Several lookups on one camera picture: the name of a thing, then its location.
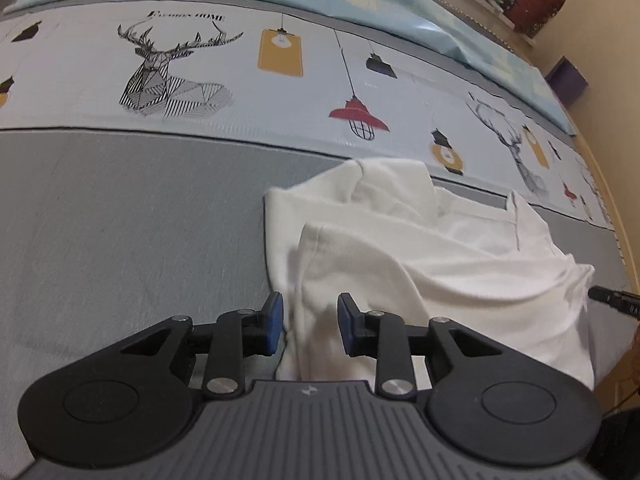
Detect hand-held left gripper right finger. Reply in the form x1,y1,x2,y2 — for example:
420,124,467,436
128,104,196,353
337,292,503,400

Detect white shirt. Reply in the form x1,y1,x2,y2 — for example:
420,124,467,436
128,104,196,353
263,157,597,391

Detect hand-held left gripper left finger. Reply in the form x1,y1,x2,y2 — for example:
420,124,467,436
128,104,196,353
117,291,286,396

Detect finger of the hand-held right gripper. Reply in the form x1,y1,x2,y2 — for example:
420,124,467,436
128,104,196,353
589,285,640,317

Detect grey bed mattress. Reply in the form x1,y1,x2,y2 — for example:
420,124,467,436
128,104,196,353
0,0,632,461

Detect deer printed bed sheet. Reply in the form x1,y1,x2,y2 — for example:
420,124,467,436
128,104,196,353
0,2,617,232

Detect purple box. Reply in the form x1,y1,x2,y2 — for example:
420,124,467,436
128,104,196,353
544,56,590,107

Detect white windowsill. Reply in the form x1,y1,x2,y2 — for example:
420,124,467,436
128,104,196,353
419,0,540,50

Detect dark red cushion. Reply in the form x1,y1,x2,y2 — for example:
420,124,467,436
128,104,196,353
502,0,568,37

